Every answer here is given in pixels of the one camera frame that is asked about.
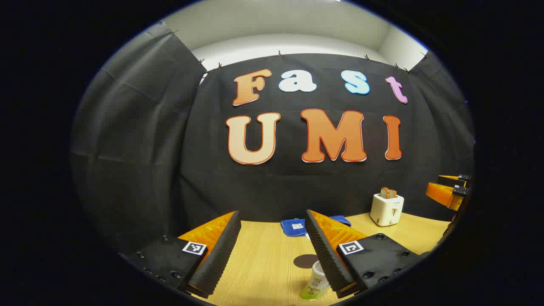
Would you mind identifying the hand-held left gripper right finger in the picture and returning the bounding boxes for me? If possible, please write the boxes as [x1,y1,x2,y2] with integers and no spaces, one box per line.
[305,209,431,299]

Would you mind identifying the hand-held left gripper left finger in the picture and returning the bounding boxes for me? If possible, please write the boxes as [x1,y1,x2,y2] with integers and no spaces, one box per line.
[121,210,242,299]

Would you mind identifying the clear water bottle white label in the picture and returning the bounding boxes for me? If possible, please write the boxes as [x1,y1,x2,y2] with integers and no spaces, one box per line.
[300,260,331,300]

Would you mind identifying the blue towel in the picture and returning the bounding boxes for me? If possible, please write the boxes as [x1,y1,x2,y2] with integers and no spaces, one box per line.
[280,215,352,238]

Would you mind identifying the white toaster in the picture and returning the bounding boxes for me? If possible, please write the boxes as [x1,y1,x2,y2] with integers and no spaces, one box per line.
[370,193,405,227]

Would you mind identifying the black backdrop cloth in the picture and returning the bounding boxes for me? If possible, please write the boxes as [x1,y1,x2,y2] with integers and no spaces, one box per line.
[70,20,476,255]

